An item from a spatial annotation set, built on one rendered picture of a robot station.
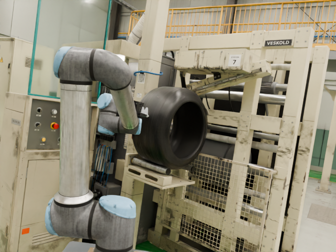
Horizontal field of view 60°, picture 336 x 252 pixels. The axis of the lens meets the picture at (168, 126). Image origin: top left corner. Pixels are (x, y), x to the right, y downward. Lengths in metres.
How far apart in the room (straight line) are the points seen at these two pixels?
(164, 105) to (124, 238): 0.93
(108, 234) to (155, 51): 1.46
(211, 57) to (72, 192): 1.43
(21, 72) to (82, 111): 4.05
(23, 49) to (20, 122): 3.06
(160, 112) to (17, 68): 3.55
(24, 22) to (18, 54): 7.13
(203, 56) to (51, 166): 1.36
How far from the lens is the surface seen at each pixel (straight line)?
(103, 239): 1.21
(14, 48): 5.06
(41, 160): 2.19
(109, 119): 1.58
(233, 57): 2.10
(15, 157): 2.22
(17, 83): 5.08
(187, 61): 2.31
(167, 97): 1.87
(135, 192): 2.30
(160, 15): 2.32
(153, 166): 1.99
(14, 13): 12.01
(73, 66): 1.08
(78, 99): 1.09
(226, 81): 2.24
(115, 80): 1.08
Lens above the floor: 1.30
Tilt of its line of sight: 3 degrees down
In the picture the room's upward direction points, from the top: 8 degrees clockwise
